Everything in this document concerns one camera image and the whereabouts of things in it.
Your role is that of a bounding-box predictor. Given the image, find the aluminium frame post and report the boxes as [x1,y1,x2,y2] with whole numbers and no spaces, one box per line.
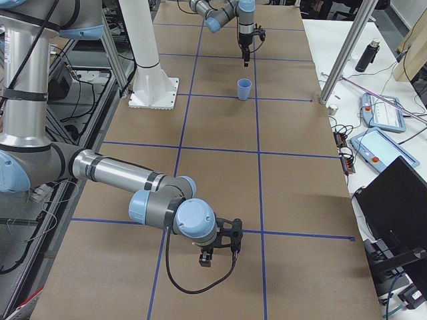
[319,0,378,105]

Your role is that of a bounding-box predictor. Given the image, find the small metal cylinder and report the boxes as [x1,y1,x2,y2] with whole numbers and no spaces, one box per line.
[328,105,338,116]

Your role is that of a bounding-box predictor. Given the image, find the wooden board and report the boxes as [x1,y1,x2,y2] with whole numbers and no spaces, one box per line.
[392,10,426,81]

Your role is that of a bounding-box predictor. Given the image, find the teach pendant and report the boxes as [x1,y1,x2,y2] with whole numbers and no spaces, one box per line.
[350,127,420,173]
[360,93,406,133]

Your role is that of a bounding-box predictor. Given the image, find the teach pendant far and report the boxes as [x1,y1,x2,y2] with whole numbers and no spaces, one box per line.
[360,93,406,133]

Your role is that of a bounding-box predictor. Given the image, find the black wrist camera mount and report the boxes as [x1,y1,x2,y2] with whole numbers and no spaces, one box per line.
[252,23,266,43]
[212,218,243,256]

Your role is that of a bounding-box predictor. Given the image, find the blue cup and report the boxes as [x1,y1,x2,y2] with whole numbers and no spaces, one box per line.
[237,78,252,101]

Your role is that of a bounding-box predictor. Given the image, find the blue tape grid lines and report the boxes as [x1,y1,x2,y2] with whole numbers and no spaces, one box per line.
[71,3,356,320]

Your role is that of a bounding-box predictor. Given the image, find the black water bottle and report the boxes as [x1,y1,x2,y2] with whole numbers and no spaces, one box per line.
[355,38,380,73]

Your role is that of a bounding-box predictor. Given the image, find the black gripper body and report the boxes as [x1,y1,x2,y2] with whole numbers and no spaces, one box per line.
[199,246,214,259]
[238,32,254,50]

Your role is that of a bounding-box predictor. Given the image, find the white pedestal column base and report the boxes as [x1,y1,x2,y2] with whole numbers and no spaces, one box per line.
[119,0,179,110]

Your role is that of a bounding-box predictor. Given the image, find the black orange connector strip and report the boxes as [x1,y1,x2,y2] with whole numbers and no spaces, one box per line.
[333,132,356,176]

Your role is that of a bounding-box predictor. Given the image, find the teach pendant near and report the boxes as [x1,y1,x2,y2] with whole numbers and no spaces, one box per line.
[350,127,420,173]

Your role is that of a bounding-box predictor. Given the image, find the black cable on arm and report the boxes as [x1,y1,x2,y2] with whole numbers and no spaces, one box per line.
[165,229,238,295]

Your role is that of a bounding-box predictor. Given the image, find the black laptop monitor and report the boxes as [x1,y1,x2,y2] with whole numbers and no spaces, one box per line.
[356,156,426,294]

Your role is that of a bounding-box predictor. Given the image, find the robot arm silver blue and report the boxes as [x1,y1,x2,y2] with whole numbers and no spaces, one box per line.
[189,0,256,67]
[1,1,221,267]

